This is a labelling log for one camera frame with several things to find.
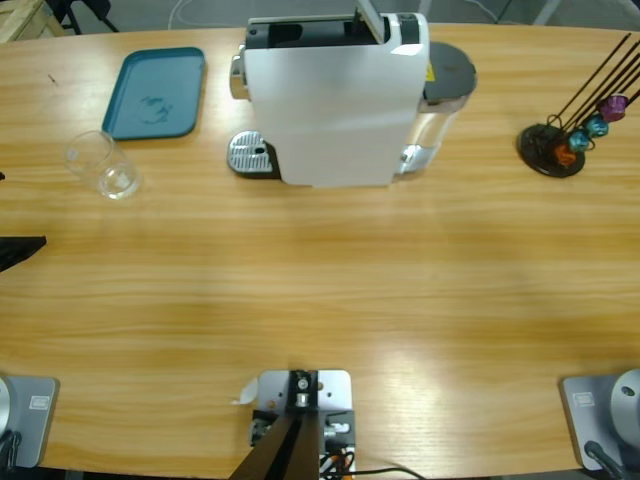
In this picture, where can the clear drinking glass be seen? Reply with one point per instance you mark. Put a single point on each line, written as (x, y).
(85, 155)

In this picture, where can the white capsule coffee machine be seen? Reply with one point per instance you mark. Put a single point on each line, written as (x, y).
(330, 110)

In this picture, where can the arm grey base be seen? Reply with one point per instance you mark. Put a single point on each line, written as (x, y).
(590, 415)
(35, 420)

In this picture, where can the orange coffee capsule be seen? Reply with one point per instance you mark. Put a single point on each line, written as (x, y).
(564, 156)

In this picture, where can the teal coffee capsule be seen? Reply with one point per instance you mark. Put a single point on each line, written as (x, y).
(596, 126)
(579, 141)

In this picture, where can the purple coffee capsule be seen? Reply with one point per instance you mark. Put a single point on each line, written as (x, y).
(614, 107)

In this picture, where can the wooden crate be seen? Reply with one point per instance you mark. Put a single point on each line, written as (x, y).
(20, 20)

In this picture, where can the teal plastic tray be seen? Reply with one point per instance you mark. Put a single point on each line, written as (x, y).
(165, 80)

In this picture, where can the white paper label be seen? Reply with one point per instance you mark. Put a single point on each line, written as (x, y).
(247, 392)

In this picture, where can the black capsule holder stand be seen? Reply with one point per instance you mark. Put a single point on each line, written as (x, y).
(537, 145)

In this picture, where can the black chair frame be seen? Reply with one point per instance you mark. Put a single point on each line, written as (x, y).
(70, 17)

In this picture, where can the dark camera post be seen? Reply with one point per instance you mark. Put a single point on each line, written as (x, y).
(285, 450)

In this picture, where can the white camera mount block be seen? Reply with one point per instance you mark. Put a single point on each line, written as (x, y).
(335, 390)

